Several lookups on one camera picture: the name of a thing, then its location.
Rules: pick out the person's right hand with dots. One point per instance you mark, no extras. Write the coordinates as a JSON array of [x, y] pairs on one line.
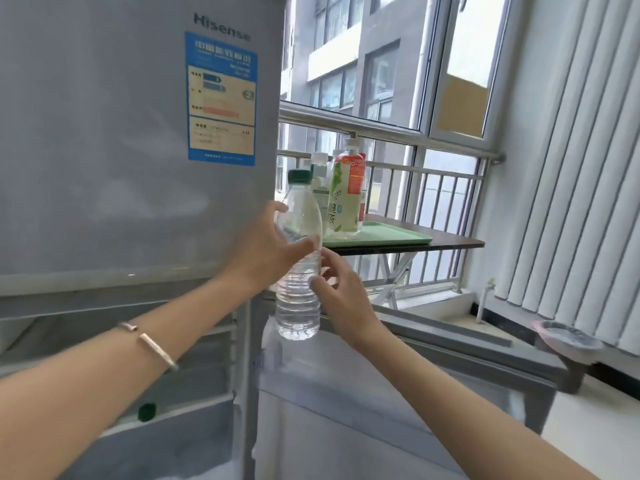
[[345, 304]]

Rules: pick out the person's left hand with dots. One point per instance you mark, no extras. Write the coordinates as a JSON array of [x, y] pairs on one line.
[[257, 259]]

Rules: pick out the person's right thumb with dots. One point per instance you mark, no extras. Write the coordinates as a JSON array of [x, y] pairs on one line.
[[318, 293]]

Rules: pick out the person's left thumb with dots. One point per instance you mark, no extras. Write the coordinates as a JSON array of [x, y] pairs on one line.
[[277, 210]]

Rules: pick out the clear green-capped water bottle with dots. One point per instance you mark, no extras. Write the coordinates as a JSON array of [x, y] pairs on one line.
[[298, 304]]

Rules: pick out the person's right forearm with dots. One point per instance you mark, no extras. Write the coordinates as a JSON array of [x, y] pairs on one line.
[[450, 419]]

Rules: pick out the white-capped bottle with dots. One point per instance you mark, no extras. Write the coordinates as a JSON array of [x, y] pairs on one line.
[[320, 179]]

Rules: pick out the tea bottle with red-green label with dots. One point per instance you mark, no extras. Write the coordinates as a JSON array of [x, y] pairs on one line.
[[346, 194]]

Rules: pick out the green plastic tray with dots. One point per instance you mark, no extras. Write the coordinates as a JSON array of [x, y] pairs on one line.
[[385, 234]]

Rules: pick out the open grey refrigerator door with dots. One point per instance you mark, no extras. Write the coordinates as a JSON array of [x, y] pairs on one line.
[[375, 384]]

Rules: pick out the blue energy label sticker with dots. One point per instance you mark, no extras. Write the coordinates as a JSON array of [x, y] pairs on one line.
[[221, 109]]

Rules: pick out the steel window railing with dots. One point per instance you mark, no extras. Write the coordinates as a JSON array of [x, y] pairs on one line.
[[380, 128]]

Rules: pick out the brown folding table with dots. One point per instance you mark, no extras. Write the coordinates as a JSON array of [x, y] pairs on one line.
[[450, 242]]

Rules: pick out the white water pipe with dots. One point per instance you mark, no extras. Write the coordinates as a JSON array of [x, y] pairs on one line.
[[484, 299]]

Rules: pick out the grey building outside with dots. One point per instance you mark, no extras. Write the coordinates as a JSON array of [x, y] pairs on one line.
[[345, 44]]

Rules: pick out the silver refrigerator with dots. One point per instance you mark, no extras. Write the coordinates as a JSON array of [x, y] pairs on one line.
[[100, 144]]

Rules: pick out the green bottle cap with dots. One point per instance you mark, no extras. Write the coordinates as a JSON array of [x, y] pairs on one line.
[[147, 412]]

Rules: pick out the waste bin with pink bag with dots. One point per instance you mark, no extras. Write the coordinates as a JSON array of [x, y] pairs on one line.
[[570, 344]]

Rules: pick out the white vertical blinds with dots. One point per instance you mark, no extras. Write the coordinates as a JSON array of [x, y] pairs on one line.
[[575, 169]]

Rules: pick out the white window frame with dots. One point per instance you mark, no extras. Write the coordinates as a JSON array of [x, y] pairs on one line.
[[430, 69]]

